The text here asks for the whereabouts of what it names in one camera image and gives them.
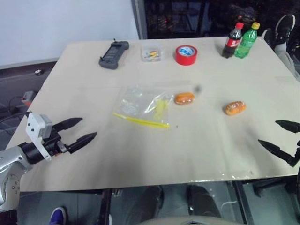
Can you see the dark rounded robot foot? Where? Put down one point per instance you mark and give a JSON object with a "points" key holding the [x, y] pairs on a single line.
{"points": [[202, 201]]}

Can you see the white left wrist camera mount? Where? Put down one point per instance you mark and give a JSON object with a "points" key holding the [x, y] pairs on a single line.
{"points": [[35, 126]]}

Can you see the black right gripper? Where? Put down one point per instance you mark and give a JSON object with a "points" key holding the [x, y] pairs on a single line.
{"points": [[297, 150]]}

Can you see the brown bread roll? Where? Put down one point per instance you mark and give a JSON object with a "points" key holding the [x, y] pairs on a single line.
{"points": [[184, 98], [235, 108]]}

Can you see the dark sneaker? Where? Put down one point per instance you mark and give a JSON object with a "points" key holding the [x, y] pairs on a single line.
{"points": [[268, 36]]}

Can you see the grey power adapter box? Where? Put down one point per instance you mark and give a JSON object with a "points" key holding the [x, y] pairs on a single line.
{"points": [[28, 96]]}

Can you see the clear zip bag yellow seal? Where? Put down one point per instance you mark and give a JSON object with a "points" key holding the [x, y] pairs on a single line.
{"points": [[143, 105]]}

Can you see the green soda bottle yellow cap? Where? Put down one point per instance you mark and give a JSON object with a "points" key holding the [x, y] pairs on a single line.
{"points": [[246, 43]]}

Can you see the black and white sneaker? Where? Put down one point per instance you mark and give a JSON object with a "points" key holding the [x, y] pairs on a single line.
{"points": [[284, 28]]}

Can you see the grey trouser leg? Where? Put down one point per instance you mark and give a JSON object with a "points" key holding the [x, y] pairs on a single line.
{"points": [[287, 58]]}

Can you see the grey handheld remote controller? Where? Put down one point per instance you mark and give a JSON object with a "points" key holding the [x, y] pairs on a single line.
{"points": [[113, 55]]}

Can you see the red tape roll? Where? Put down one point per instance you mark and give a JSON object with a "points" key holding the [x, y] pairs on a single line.
{"points": [[186, 56]]}

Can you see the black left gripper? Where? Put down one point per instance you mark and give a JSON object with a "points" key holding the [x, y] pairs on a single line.
{"points": [[52, 144]]}

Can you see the grey rounded robot torso edge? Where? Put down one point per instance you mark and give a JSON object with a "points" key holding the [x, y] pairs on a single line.
{"points": [[189, 221]]}

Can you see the cola bottle red cap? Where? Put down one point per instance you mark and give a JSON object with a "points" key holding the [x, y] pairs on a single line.
{"points": [[232, 42]]}

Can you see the blue shoe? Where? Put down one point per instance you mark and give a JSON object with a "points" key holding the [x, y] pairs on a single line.
{"points": [[58, 216]]}

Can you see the black table leg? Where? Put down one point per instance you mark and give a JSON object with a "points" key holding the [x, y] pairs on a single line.
{"points": [[241, 202], [106, 206]]}

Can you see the clear plastic box small parts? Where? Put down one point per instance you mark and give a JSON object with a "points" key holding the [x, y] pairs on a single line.
{"points": [[152, 53]]}

